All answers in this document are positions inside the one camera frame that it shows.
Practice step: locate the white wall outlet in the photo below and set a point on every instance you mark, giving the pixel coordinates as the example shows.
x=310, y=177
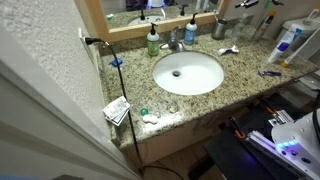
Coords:
x=83, y=39

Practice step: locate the blue and white toothbrush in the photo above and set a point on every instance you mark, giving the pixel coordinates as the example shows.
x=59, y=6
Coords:
x=215, y=16

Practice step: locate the green pump soap bottle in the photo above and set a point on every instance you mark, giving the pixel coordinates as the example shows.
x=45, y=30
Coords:
x=153, y=45

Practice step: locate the white green contact lens case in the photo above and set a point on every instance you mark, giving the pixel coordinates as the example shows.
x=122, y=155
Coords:
x=150, y=118

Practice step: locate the blue and white pump bottle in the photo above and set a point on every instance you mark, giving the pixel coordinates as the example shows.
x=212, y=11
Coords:
x=190, y=34

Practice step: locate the white toilet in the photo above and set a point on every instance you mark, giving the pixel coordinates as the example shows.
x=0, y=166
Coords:
x=310, y=86

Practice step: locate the wood framed mirror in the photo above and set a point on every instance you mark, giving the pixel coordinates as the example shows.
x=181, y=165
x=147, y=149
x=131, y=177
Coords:
x=100, y=20

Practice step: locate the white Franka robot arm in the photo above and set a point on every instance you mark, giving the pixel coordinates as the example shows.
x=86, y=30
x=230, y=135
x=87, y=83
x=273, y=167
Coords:
x=303, y=140

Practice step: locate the orange black clamp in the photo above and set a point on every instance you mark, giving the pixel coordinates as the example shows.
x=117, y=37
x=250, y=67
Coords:
x=238, y=131
x=270, y=110

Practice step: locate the black robot cart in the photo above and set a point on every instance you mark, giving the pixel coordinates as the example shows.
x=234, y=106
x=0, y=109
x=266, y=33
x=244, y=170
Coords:
x=230, y=156

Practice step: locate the white oval sink basin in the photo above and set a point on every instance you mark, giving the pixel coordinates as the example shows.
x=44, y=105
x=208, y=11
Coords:
x=196, y=74

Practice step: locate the wooden vanity cabinet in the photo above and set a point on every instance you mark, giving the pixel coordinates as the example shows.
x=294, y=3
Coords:
x=173, y=140

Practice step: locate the chrome faucet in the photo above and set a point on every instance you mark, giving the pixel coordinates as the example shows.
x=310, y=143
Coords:
x=174, y=42

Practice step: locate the white lotion tube yellow cap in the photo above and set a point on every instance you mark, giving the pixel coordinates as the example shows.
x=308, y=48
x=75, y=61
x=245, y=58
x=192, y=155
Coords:
x=289, y=60

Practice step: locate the clear bottle white cap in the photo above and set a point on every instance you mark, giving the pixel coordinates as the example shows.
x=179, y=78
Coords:
x=239, y=27

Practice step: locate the small blue plastic object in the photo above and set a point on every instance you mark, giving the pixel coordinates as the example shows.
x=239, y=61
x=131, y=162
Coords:
x=116, y=62

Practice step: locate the grey metal cup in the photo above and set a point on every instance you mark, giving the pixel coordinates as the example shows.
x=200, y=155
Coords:
x=219, y=30

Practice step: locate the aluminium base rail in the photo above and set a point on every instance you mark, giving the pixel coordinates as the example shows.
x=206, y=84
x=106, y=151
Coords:
x=263, y=140

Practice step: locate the tall slim white tube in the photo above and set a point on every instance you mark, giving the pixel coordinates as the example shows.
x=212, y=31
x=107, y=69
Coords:
x=295, y=33

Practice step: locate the white door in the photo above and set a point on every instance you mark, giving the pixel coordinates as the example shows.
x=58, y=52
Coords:
x=40, y=133

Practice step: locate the brown spray bottle orange cap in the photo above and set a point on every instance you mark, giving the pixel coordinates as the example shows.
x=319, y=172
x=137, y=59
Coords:
x=263, y=26

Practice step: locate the blue razor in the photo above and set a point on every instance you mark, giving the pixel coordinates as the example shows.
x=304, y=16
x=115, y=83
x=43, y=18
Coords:
x=270, y=73

